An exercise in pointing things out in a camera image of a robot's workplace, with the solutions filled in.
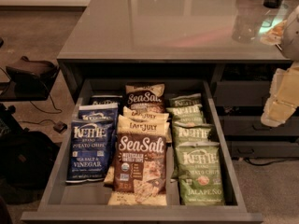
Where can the green kettle chip bag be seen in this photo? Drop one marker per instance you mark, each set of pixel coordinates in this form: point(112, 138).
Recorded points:
point(185, 100)
point(187, 114)
point(190, 134)

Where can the rear green Kettle chip bag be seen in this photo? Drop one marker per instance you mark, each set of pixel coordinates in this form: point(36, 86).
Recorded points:
point(185, 100)

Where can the black backpack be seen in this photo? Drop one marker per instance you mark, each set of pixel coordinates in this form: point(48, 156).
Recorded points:
point(26, 159)

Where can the grey counter cabinet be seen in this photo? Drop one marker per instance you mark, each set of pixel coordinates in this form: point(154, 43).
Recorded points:
point(113, 36)

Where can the closed lower cabinet drawers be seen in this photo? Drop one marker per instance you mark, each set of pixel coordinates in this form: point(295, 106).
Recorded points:
point(240, 106)

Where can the front green Jalapeno chip bag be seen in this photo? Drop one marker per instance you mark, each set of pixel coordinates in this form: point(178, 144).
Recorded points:
point(199, 173)

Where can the late july chip bag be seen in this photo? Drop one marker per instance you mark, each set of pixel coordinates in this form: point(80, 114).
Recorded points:
point(133, 114)
point(127, 125)

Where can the black power adapter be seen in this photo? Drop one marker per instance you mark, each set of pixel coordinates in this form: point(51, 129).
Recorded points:
point(59, 127)

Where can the brown sea salt bag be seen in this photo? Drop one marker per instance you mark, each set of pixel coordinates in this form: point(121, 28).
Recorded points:
point(139, 170)
point(145, 97)

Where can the front brown Sea Salt bag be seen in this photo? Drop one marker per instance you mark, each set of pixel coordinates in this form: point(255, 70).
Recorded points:
point(139, 170)

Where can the blue kettle chip bag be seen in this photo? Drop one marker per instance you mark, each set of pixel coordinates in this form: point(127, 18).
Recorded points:
point(95, 112)
point(90, 150)
point(111, 101)

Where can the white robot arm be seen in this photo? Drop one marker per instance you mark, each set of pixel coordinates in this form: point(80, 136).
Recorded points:
point(285, 36)

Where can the open grey top drawer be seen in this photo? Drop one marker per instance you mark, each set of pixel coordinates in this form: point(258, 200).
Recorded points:
point(86, 203)

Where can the rear brown Sea Salt bag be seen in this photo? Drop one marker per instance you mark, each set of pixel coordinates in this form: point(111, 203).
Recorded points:
point(145, 97)

